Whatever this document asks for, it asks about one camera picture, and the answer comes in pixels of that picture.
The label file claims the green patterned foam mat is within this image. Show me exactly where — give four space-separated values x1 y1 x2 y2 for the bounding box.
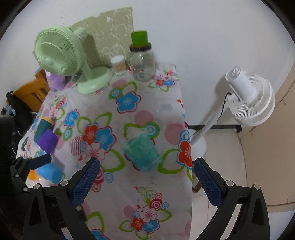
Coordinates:
70 7 133 68

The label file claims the green cup on jar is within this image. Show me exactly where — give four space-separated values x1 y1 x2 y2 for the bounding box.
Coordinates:
131 30 148 47

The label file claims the floral tablecloth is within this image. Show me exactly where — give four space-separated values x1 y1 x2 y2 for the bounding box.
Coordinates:
17 64 192 239

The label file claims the white standing fan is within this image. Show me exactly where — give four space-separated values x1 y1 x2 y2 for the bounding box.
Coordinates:
190 66 275 159

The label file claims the purple plush toy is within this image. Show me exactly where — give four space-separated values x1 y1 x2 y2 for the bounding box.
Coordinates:
45 70 65 92

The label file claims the cotton swab container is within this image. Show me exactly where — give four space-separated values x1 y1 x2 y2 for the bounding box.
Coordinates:
110 55 126 75

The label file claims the purple cup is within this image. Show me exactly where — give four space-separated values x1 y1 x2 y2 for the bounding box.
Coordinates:
37 129 58 154

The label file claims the blue cup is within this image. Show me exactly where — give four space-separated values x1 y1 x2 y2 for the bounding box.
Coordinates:
37 162 62 184

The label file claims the black fan power cable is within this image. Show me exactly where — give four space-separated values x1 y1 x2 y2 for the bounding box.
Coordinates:
217 92 232 122

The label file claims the green desk fan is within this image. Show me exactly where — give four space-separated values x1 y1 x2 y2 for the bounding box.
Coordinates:
34 25 113 95

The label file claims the dark teal cup orange rim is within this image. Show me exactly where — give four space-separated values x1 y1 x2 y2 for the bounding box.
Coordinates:
34 116 55 143

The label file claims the wooden chair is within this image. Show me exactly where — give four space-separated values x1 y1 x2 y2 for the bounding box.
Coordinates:
13 69 50 112

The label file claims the beige door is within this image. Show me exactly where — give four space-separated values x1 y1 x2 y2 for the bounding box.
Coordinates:
239 68 294 208

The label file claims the teal scribbled clear plastic cup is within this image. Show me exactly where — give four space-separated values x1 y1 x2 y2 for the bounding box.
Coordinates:
123 128 161 172

